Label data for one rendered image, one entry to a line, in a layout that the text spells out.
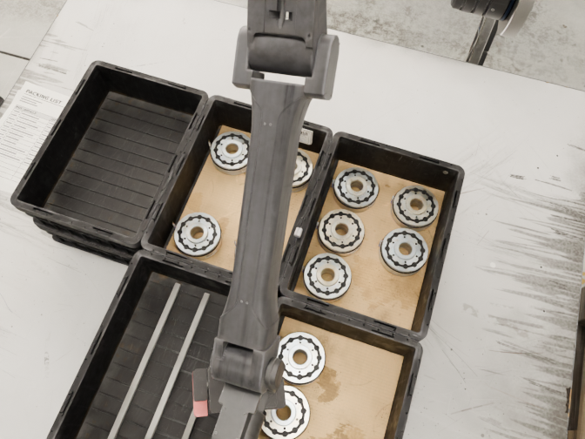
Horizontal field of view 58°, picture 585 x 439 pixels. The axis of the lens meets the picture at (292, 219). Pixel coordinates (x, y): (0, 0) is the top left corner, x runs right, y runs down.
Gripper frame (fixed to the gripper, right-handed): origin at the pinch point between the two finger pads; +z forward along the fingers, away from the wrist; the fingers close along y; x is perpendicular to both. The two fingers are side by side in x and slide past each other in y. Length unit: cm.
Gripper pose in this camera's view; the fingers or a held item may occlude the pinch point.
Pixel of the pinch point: (231, 394)
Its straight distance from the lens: 93.1
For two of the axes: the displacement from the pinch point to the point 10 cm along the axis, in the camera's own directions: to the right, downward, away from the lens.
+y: 9.5, 0.2, 3.1
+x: -1.1, -9.2, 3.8
